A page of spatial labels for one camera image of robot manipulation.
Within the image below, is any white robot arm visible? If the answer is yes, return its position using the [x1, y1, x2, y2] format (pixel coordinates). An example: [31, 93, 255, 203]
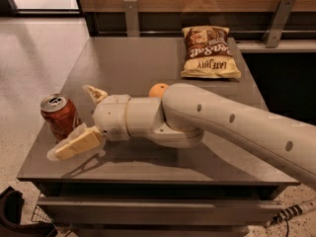
[47, 83, 316, 188]

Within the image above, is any striped cable on floor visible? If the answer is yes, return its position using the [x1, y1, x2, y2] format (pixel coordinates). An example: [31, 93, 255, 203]
[265, 198, 316, 229]

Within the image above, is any right metal bracket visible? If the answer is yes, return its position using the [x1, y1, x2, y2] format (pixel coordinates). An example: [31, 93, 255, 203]
[262, 0, 296, 48]

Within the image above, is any brown sea salt chip bag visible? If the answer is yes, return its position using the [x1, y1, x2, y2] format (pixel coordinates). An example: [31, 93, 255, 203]
[181, 26, 241, 79]

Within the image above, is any metal bracket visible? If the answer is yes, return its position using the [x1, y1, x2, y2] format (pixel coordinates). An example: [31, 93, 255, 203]
[262, 0, 296, 48]
[123, 0, 140, 38]

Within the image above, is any grey drawer cabinet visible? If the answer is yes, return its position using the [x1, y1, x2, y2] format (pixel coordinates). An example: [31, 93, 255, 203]
[18, 38, 297, 237]

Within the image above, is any left metal bracket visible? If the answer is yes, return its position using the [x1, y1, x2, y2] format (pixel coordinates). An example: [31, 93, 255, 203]
[123, 0, 140, 38]

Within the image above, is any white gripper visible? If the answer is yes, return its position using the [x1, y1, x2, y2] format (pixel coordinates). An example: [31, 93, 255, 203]
[46, 85, 130, 162]

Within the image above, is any orange fruit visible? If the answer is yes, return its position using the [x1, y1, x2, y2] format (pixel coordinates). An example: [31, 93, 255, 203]
[148, 83, 168, 98]

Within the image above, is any dark robot base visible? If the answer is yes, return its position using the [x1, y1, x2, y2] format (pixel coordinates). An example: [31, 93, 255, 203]
[0, 187, 57, 237]

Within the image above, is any wire mesh basket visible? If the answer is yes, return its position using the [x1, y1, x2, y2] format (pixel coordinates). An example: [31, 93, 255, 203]
[31, 205, 51, 223]

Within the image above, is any red coke can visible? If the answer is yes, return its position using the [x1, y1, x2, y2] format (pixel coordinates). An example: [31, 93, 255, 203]
[40, 94, 81, 141]

